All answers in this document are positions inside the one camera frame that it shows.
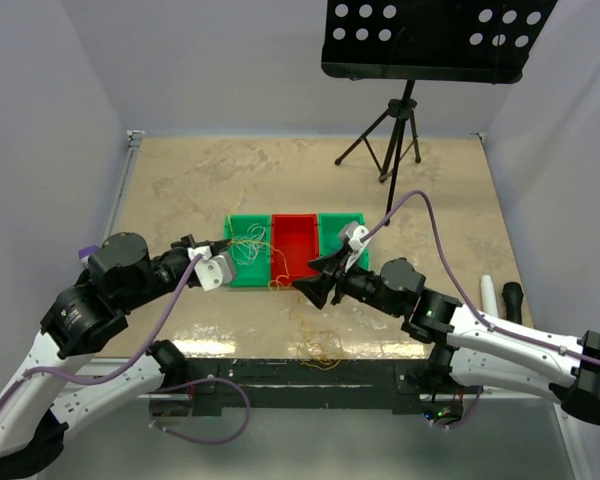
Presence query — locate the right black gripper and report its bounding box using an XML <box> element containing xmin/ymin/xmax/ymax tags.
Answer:
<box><xmin>292</xmin><ymin>245</ymin><xmax>403</xmax><ymax>318</ymax></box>

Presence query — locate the white cable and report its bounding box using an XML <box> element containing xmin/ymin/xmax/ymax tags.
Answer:
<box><xmin>239</xmin><ymin>223</ymin><xmax>271</xmax><ymax>261</ymax></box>
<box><xmin>229</xmin><ymin>223</ymin><xmax>271</xmax><ymax>266</ymax></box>

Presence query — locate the green plastic bin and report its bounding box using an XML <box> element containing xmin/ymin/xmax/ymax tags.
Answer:
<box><xmin>224</xmin><ymin>215</ymin><xmax>272</xmax><ymax>288</ymax></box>
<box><xmin>318</xmin><ymin>212</ymin><xmax>365</xmax><ymax>256</ymax></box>

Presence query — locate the red plastic bin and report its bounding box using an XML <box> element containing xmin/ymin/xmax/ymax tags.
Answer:
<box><xmin>271</xmin><ymin>213</ymin><xmax>320</xmax><ymax>288</ymax></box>

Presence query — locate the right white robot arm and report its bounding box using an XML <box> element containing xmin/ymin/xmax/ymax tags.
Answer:
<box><xmin>292</xmin><ymin>250</ymin><xmax>600</xmax><ymax>426</ymax></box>

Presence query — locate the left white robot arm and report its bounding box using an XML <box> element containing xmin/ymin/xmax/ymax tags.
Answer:
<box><xmin>0</xmin><ymin>232</ymin><xmax>236</xmax><ymax>479</ymax></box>

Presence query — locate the purple holder block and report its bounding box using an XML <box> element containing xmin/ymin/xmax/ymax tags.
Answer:
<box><xmin>78</xmin><ymin>245</ymin><xmax>100</xmax><ymax>268</ymax></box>

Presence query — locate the white microphone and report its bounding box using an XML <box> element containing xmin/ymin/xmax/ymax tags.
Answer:
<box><xmin>480</xmin><ymin>274</ymin><xmax>500</xmax><ymax>317</ymax></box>

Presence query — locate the black microphone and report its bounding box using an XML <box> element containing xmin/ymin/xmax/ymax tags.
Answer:
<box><xmin>502</xmin><ymin>282</ymin><xmax>524</xmax><ymax>325</ymax></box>

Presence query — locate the black music stand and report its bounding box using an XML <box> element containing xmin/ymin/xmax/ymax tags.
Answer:
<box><xmin>320</xmin><ymin>0</ymin><xmax>560</xmax><ymax>226</ymax></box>

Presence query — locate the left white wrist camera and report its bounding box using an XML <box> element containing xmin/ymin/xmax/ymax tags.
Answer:
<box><xmin>187</xmin><ymin>246</ymin><xmax>237</xmax><ymax>291</ymax></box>

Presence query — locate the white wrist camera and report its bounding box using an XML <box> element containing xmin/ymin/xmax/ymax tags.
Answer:
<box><xmin>187</xmin><ymin>246</ymin><xmax>237</xmax><ymax>291</ymax></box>
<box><xmin>338</xmin><ymin>221</ymin><xmax>370</xmax><ymax>272</ymax></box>

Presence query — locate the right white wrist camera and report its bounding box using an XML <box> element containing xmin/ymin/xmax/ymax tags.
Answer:
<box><xmin>338</xmin><ymin>221</ymin><xmax>370</xmax><ymax>272</ymax></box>

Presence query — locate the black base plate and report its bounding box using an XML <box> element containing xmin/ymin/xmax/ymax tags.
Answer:
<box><xmin>150</xmin><ymin>358</ymin><xmax>477</xmax><ymax>416</ymax></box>

